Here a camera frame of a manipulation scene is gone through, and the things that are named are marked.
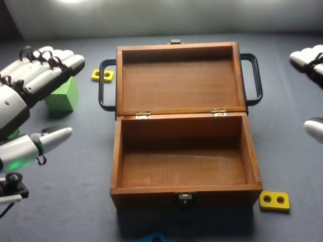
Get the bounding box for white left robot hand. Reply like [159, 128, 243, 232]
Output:
[0, 45, 85, 173]

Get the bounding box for blue block with hole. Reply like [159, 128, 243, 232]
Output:
[137, 231, 168, 242]

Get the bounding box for textured green cube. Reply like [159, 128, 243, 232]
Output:
[44, 76, 79, 113]

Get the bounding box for grey table cloth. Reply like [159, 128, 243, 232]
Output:
[0, 32, 323, 242]

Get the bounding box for brown wooden box with handles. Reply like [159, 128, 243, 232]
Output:
[98, 39, 263, 225]

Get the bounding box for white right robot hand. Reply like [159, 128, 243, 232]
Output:
[289, 44, 323, 145]

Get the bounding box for green flat block with hole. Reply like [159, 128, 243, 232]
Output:
[7, 128, 21, 141]

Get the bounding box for yellow two-hole block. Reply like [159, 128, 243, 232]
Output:
[91, 69, 115, 83]
[259, 191, 290, 210]

